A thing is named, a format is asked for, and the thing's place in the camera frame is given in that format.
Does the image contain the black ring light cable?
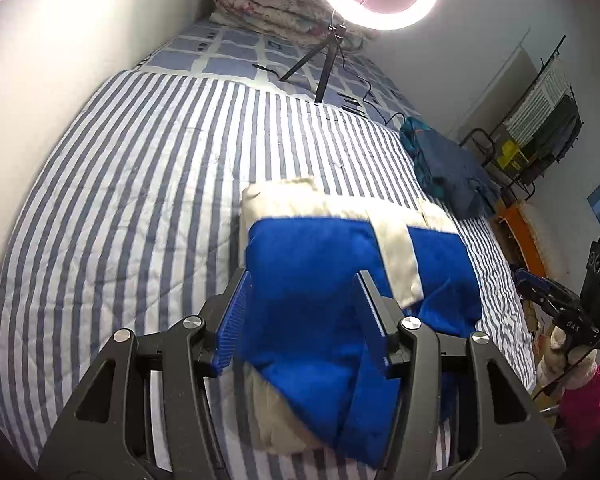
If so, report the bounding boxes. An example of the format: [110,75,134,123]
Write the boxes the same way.
[347,67,406,128]

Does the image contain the person's right hand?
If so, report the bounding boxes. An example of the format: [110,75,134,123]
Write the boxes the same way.
[550,326,598,388]

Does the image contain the blue striped blanket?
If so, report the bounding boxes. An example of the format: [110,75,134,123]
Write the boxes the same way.
[0,70,538,480]

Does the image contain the beige and blue jacket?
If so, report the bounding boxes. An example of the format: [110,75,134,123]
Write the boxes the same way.
[239,176,483,471]

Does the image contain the yellow box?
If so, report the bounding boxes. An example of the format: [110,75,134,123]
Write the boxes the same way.
[496,139,527,171]

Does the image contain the striped hanging towel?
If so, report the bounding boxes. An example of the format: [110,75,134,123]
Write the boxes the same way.
[506,57,573,146]

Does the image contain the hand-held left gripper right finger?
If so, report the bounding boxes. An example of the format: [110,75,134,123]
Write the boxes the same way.
[352,270,567,480]

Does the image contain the black tripod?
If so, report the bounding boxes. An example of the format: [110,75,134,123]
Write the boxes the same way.
[279,10,348,103]

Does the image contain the dark blue clothes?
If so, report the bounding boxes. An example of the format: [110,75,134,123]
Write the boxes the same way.
[399,116,503,219]

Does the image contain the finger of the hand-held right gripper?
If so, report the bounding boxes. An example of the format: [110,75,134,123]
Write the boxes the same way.
[514,268,579,319]

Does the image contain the orange bench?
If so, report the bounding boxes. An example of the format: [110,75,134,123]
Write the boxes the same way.
[495,200,548,278]

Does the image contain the blue checked bed sheet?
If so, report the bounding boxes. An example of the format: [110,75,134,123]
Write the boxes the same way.
[135,17,423,121]

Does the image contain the folded floral quilt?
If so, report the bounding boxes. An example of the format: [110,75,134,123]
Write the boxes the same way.
[211,0,381,53]

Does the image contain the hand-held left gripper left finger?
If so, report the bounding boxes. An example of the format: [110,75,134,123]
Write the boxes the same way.
[36,267,255,480]

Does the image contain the person's right forearm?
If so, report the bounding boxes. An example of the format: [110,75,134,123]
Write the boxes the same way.
[560,365,600,448]

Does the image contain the black clothes rack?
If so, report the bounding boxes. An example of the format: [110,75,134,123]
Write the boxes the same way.
[460,35,583,201]

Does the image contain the dark hanging garments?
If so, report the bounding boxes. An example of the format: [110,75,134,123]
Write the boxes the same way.
[522,95,582,186]

